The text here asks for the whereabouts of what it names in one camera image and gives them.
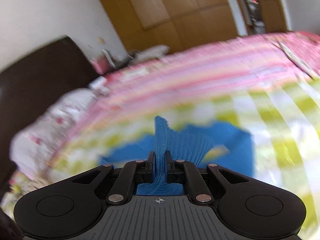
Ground dark wooden headboard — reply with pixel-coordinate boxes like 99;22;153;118
1;36;99;195

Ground grey folded cloth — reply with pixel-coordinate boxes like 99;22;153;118
130;44;170;64

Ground wooden wardrobe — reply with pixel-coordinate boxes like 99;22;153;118
100;0;238;53

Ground pink storage box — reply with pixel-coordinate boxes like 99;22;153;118
91;56;110;75

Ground pink striped blanket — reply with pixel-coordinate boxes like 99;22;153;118
55;32;319;154

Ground white pillow pink dots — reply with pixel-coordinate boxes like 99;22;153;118
10;88;97;179

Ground wooden door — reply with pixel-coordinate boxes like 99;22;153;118
240;0;288;33

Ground green white checkered sheet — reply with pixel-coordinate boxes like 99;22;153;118
1;80;319;239

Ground blue knit striped sweater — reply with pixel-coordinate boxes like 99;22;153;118
99;116;254;196

